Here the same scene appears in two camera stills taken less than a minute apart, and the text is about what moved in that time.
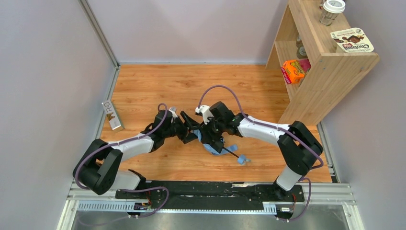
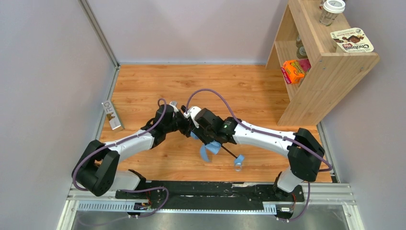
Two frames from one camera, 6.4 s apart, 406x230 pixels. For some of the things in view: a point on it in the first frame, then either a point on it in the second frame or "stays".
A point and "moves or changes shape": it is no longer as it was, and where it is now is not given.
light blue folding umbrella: (241, 159) moves or changes shape
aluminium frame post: (96, 28) stays
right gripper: (212, 133) stays
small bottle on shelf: (300, 52) stays
